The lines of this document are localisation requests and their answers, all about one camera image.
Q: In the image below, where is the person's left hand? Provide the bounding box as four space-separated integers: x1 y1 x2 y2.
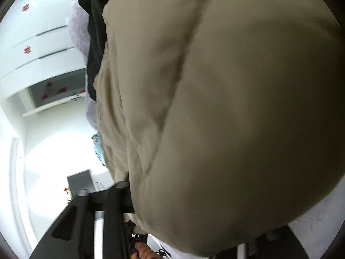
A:
132 243 162 259

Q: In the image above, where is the blue monkey print garment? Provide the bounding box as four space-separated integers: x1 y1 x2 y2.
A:
92 132 106 166

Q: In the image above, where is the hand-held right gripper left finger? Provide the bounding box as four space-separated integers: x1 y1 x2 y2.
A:
30 180 135 259

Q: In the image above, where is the wall television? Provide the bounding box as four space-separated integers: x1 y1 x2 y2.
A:
67 169 98 211

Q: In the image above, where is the black folded garment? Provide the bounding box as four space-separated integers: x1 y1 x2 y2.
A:
78 0 109 101

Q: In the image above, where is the lilac bed blanket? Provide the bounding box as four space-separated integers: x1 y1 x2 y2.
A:
67 0 101 134

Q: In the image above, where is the grey door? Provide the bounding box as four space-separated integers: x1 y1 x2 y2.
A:
23 69 88 117

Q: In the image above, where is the khaki puffer jacket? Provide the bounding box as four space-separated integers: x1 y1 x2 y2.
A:
93 0 345 258

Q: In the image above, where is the white wardrobe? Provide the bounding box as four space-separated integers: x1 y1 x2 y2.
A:
0 0 87 99

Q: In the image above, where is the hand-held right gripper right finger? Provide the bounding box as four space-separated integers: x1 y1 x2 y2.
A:
256 225 302 259

